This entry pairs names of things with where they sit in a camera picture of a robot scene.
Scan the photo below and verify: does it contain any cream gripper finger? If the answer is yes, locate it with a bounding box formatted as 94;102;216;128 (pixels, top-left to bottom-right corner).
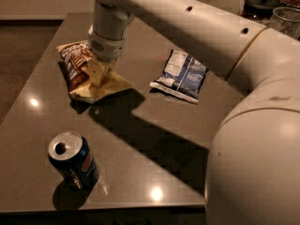
87;58;112;87

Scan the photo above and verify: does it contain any blue and white snack bag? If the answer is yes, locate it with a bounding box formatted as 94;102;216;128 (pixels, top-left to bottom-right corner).
150;50;208;104

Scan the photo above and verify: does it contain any brown and yellow chip bag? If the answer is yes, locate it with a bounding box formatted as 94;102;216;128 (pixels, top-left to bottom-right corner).
57;40;131;104

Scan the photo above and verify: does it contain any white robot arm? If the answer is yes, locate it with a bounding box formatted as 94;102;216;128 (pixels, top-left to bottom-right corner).
97;0;300;225

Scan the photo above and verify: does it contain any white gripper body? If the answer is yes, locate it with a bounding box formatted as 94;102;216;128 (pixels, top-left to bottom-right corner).
88;26;126;62

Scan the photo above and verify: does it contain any clear glass container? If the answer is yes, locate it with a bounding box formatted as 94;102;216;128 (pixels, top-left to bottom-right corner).
268;7;300;39

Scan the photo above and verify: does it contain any blue soda can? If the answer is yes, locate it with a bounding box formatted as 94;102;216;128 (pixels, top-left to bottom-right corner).
48;131;98;190

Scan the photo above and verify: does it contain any glass jar with black lid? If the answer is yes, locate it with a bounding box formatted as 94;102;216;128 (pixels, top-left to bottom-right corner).
240;0;281;23

